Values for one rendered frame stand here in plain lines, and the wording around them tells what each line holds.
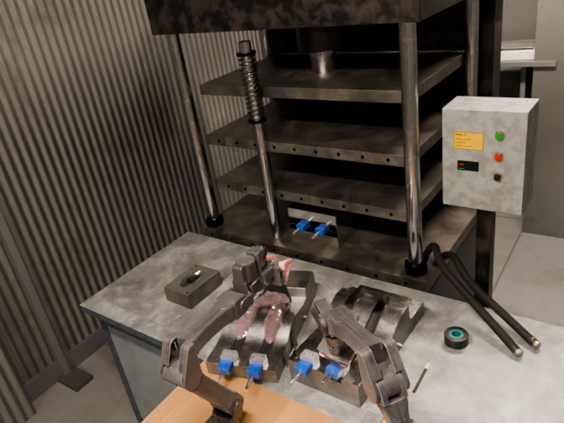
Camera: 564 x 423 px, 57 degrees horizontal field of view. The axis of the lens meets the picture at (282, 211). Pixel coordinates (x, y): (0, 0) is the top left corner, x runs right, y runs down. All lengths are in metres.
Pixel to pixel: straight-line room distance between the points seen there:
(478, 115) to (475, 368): 0.87
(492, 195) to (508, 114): 0.32
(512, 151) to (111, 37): 2.34
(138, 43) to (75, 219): 1.15
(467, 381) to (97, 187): 2.37
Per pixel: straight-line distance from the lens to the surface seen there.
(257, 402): 1.80
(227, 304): 1.49
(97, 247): 3.42
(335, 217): 2.41
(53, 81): 3.16
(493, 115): 2.02
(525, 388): 1.83
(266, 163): 2.47
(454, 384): 1.81
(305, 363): 1.74
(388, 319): 1.84
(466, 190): 2.16
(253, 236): 2.71
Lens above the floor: 2.09
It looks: 27 degrees down
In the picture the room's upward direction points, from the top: 9 degrees counter-clockwise
